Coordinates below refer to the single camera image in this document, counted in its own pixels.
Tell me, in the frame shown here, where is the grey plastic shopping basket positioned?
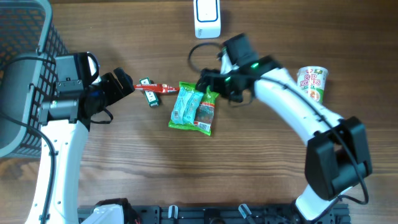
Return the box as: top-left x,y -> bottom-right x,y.
0,0 -> 69,159

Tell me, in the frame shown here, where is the left camera cable black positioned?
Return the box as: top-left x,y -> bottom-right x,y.
0,55 -> 57,224

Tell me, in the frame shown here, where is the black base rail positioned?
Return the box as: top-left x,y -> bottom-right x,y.
133,203 -> 351,224

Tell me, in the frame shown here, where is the teal wet wipes packet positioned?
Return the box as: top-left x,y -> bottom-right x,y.
171,86 -> 204,125

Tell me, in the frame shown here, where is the small green box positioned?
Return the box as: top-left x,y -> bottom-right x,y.
139,77 -> 159,108

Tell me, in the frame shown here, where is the white barcode scanner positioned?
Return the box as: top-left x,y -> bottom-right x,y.
193,0 -> 221,39

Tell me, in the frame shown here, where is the camera cable black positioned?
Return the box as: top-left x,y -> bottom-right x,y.
187,42 -> 370,218
0,55 -> 57,224

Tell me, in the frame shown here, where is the right camera cable black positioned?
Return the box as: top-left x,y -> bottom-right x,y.
187,42 -> 370,218

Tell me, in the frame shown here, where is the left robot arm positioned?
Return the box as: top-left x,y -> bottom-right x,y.
26,52 -> 134,223

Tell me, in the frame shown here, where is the red snack packet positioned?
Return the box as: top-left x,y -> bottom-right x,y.
134,84 -> 180,94

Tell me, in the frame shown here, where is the cup noodles container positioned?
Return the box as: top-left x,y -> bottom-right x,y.
297,66 -> 328,103

